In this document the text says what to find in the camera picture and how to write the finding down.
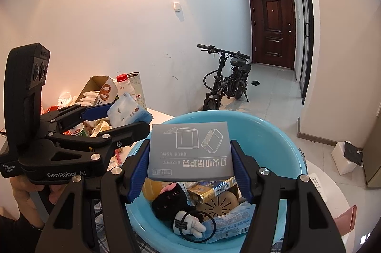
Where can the brown entrance door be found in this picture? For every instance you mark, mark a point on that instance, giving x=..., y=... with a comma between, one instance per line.
x=272, y=29

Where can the black electric bicycle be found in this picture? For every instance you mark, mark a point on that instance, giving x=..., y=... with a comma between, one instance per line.
x=229, y=83

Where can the crumpled pale wrapper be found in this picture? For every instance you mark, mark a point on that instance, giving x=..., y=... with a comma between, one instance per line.
x=101, y=125

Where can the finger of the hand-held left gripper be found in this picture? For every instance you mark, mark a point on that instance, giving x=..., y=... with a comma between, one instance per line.
x=95, y=111
x=128, y=131

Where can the black plush toy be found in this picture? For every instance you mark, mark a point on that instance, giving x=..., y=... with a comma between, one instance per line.
x=169, y=201

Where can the yellow snack packet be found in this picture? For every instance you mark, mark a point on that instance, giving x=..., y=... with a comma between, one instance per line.
x=148, y=190

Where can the blue plaid cloth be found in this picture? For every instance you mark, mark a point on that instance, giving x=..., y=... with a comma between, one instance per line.
x=276, y=250

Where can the white wall switch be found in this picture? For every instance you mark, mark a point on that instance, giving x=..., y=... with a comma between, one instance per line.
x=177, y=6

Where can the blue tissue packet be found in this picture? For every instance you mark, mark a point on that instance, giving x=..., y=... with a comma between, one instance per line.
x=125, y=110

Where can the gold and blue box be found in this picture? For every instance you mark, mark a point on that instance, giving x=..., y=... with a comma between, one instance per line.
x=208, y=189

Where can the beige refrigerator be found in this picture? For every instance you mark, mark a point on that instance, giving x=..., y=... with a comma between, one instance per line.
x=373, y=157

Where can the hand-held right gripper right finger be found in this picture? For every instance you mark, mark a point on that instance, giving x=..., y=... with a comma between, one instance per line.
x=238, y=169

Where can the black bag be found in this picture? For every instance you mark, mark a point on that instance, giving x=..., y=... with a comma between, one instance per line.
x=354, y=153

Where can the tan round vented disc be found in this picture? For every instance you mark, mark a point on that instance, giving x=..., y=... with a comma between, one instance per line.
x=220, y=204

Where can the open brown cardboard carton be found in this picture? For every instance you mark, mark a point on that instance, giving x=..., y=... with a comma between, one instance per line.
x=104, y=90

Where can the person's left forearm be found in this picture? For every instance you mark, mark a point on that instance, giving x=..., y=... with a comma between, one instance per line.
x=15, y=235

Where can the person's left hand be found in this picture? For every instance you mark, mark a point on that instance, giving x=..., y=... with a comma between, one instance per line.
x=26, y=202

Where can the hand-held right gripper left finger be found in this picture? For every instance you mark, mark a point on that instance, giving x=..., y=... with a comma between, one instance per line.
x=138, y=169

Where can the white plastic bag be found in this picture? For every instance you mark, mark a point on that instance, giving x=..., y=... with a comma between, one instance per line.
x=67, y=99

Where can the black shoes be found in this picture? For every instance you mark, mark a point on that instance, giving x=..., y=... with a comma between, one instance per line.
x=255, y=82

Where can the grey printed box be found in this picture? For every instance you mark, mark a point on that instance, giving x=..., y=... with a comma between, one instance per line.
x=190, y=148

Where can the pale cylindrical can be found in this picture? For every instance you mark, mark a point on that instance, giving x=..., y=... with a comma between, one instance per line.
x=140, y=89

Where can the white trash bin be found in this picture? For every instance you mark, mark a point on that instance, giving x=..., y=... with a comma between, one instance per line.
x=337, y=160

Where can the black framed glass door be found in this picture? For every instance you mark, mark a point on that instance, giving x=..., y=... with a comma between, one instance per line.
x=309, y=32

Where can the red cap plastic bottle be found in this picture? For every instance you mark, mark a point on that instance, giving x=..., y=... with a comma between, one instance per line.
x=125, y=87

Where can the blue clear plastic packet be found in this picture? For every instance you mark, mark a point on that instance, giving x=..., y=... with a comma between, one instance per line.
x=235, y=223

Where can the blue plastic basin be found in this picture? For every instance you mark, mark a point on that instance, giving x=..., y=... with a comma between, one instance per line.
x=268, y=137

